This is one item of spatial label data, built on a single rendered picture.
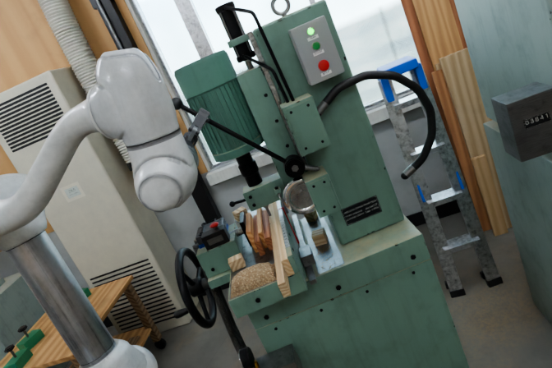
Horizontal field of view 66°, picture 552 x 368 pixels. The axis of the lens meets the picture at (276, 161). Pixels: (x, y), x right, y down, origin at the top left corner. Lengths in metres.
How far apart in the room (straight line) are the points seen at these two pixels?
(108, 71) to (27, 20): 2.34
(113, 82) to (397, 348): 1.17
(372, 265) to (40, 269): 0.90
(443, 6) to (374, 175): 1.40
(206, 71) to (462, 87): 1.56
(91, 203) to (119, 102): 2.11
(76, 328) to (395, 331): 0.93
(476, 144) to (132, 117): 2.07
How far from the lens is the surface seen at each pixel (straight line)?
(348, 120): 1.28
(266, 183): 1.37
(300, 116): 1.16
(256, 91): 1.27
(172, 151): 0.76
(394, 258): 1.34
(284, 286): 1.08
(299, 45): 1.17
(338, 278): 1.32
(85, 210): 2.88
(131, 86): 0.74
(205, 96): 1.26
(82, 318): 1.29
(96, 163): 2.72
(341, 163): 1.30
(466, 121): 2.49
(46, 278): 1.26
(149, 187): 0.73
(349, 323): 1.41
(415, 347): 1.53
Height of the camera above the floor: 1.48
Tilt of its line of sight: 15 degrees down
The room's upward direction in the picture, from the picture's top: 24 degrees counter-clockwise
